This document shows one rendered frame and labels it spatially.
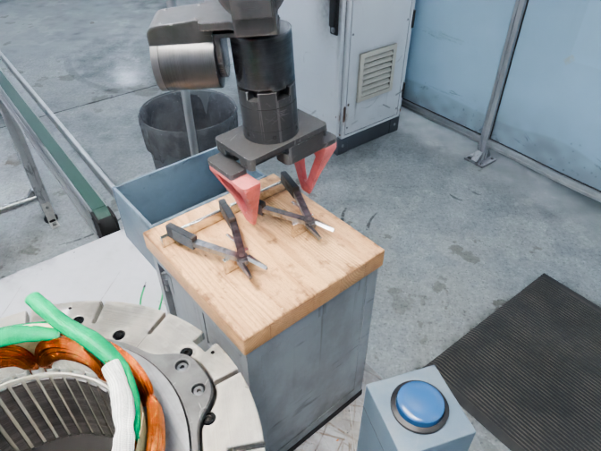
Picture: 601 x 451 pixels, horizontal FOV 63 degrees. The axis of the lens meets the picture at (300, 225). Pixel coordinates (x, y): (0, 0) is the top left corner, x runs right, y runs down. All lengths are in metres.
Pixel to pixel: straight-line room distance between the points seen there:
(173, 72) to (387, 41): 2.27
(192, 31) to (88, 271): 0.63
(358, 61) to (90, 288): 1.93
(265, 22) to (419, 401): 0.34
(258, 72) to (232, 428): 0.30
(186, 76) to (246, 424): 0.30
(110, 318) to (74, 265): 0.57
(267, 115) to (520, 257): 1.90
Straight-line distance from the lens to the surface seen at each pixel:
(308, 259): 0.53
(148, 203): 0.71
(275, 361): 0.53
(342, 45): 2.50
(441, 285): 2.05
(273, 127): 0.49
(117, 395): 0.33
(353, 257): 0.53
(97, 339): 0.37
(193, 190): 0.74
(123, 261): 1.00
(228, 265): 0.51
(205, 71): 0.47
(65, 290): 0.98
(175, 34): 0.47
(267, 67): 0.46
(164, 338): 0.43
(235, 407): 0.39
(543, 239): 2.43
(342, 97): 2.61
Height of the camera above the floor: 1.43
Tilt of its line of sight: 39 degrees down
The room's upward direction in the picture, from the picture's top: straight up
